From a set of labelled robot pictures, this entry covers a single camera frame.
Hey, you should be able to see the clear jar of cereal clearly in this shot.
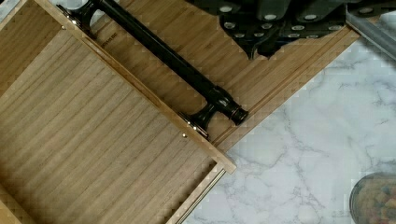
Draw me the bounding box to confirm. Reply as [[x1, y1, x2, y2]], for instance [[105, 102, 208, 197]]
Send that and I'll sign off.
[[349, 173, 396, 224]]

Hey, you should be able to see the black drawer handle bar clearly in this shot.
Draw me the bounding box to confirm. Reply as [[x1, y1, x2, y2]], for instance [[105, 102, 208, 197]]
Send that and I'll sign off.
[[57, 0, 248, 138]]

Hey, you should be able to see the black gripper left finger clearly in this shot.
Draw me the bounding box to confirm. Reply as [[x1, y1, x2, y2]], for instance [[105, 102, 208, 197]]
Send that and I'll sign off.
[[191, 0, 280, 60]]

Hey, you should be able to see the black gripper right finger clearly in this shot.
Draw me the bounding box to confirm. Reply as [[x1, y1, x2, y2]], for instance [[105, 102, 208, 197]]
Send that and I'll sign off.
[[257, 0, 346, 58]]

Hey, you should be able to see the silver toaster oven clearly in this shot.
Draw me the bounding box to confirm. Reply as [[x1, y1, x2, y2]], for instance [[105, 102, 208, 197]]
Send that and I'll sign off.
[[346, 0, 396, 59]]

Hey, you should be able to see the large bamboo cutting board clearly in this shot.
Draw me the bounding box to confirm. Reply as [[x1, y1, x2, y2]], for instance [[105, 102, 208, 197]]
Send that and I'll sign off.
[[92, 0, 359, 150]]

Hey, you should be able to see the wooden drawer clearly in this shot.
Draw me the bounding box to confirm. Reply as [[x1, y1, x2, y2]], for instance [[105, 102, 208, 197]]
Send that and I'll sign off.
[[1, 0, 235, 224]]

